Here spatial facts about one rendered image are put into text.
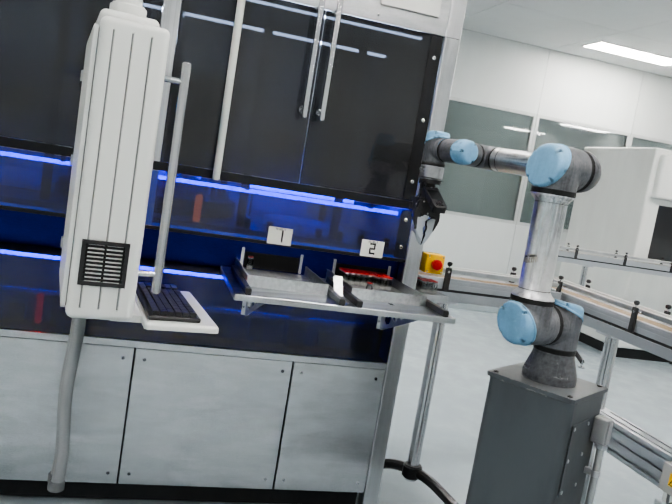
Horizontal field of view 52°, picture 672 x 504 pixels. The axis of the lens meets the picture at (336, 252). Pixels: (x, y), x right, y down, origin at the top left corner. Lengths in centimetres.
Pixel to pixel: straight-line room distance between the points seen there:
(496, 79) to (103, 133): 636
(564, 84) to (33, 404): 681
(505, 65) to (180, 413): 610
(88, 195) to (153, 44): 40
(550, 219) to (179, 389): 137
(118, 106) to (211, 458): 134
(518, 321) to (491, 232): 601
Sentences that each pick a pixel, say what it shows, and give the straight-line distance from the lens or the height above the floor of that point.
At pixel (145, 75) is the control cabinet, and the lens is 183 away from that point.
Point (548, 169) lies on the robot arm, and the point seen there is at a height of 136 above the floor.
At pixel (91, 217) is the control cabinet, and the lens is 183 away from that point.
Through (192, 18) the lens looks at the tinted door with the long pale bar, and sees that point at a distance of 241.
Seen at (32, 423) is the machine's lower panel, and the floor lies 29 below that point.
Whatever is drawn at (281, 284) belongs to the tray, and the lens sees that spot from 218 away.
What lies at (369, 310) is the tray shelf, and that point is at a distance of 211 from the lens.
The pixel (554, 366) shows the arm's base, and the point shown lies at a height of 84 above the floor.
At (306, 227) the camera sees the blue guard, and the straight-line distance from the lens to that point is 243.
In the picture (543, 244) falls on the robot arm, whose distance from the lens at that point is 189.
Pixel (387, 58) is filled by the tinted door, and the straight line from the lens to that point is 252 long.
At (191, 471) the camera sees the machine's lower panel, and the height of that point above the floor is 15.
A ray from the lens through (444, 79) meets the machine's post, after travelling 258.
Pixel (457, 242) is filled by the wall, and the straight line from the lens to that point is 772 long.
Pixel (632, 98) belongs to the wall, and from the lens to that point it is 873.
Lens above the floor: 127
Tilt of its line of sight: 6 degrees down
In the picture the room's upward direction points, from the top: 9 degrees clockwise
